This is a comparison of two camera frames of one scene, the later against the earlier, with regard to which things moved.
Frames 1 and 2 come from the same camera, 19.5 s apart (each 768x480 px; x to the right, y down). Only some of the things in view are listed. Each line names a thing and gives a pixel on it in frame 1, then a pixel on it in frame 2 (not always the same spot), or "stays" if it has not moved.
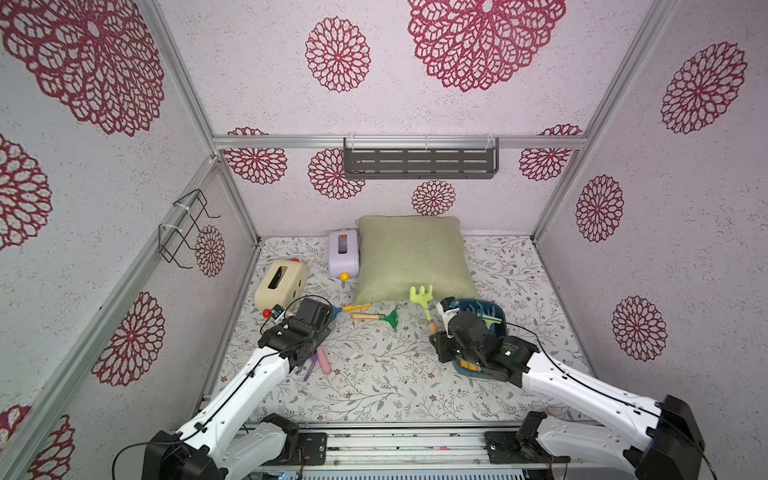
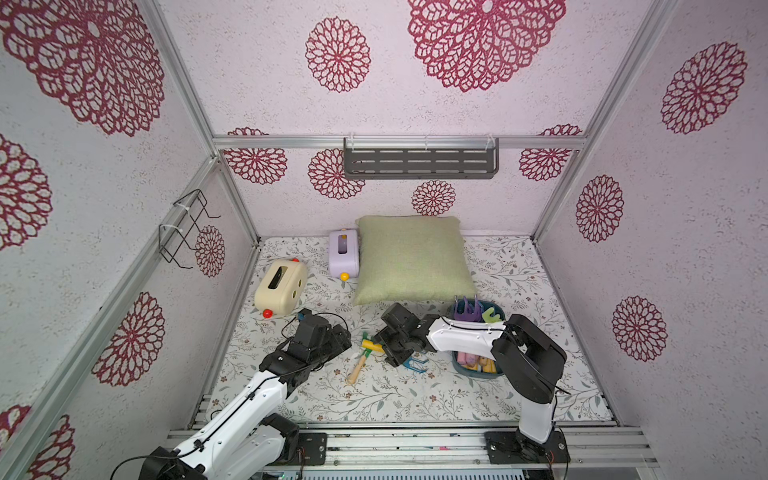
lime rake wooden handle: x=423 y=298 to x=486 y=315
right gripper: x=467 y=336 to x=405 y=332
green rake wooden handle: x=391 y=317 to x=366 y=352
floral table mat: x=448 y=361 stays
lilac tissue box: x=344 y=253 stays
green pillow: x=398 y=252 stays
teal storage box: x=493 y=315 stays
